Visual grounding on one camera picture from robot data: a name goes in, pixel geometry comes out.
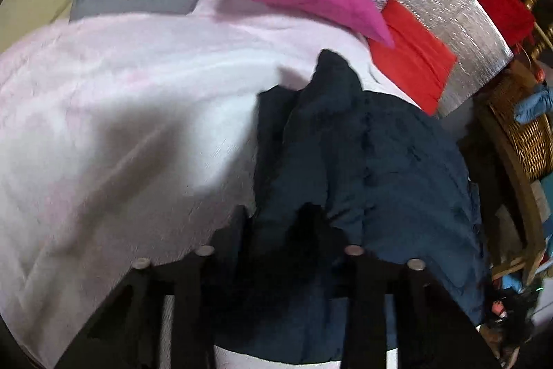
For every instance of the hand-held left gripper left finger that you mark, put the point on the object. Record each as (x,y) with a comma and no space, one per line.
(235,222)

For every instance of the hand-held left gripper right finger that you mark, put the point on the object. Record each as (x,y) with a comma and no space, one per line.
(313,222)

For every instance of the dark blue jacket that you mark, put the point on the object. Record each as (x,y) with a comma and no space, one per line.
(380,153)

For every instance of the pale pink blanket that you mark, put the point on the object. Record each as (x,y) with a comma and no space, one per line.
(108,92)

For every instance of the orange-red cloth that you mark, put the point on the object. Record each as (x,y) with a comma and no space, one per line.
(410,53)

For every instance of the light blue cloth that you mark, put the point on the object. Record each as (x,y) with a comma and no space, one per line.
(533,107)

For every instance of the silver foil mat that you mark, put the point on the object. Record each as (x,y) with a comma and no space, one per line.
(449,1)

